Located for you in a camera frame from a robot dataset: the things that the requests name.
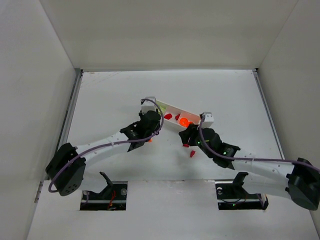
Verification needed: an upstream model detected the orange round lego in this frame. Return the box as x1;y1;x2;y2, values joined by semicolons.
179;117;191;128

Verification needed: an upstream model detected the red lego arch piece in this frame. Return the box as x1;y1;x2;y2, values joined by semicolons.
164;113;173;120

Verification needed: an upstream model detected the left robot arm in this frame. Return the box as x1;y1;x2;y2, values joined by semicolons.
45;110;164;197

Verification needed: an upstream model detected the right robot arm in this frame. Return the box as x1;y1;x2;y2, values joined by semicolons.
178;124;320;211

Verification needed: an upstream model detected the white three-compartment tray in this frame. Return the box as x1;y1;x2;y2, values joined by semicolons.
156;100;201;132

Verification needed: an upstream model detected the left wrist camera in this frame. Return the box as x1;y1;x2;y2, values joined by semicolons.
140;96;157;114

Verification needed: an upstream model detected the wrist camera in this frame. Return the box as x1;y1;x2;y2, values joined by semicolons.
200;112;214;128
140;96;157;114

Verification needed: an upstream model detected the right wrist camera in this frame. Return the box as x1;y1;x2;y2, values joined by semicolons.
200;112;214;128

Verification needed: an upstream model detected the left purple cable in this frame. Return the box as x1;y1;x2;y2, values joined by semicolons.
48;98;165;193

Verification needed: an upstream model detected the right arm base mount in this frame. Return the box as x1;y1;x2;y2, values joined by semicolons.
215;172;269;211

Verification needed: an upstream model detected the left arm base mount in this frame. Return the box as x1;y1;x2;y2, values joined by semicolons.
79;172;128;211

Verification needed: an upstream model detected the left metal rail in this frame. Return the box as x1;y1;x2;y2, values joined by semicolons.
48;68;84;181

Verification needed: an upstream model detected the metal rail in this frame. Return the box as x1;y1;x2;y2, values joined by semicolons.
48;68;84;181
252;68;285;159

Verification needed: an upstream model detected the right metal rail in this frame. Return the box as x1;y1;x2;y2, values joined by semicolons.
252;68;285;159

